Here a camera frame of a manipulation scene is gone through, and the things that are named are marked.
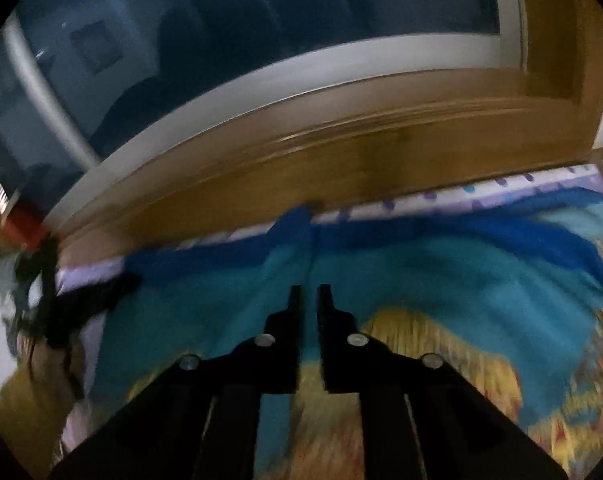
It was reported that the large glass window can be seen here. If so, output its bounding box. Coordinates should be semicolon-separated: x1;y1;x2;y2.
0;0;527;216

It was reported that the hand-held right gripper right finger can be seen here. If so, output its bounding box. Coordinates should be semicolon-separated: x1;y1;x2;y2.
316;284;567;480

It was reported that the purple dotted mat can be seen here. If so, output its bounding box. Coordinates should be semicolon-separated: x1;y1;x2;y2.
56;162;603;461

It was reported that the red cardboard box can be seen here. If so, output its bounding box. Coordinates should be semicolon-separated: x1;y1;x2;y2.
0;170;52;251

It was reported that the stack of dark folded clothes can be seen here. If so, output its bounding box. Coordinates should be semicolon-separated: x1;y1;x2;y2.
0;245;47;361

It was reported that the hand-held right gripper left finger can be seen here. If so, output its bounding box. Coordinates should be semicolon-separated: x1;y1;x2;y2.
49;286;302;480

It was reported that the blue patterned scarf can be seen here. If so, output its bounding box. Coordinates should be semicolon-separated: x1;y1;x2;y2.
89;187;603;480

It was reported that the wooden window casing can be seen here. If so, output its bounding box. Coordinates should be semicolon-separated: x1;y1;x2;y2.
42;0;603;261

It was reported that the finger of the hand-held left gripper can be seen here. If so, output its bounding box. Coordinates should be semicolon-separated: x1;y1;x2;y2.
56;272;142;328

